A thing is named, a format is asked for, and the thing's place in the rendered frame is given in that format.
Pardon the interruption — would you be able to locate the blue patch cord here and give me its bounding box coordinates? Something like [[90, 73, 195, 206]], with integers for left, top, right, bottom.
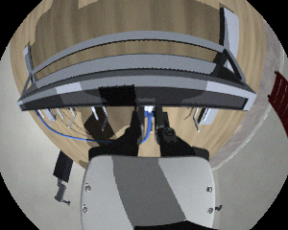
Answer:
[[36, 112, 152, 143]]

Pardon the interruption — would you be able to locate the white cable plug with blue boot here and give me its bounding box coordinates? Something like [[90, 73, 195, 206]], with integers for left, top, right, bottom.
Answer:
[[145, 106, 156, 117]]

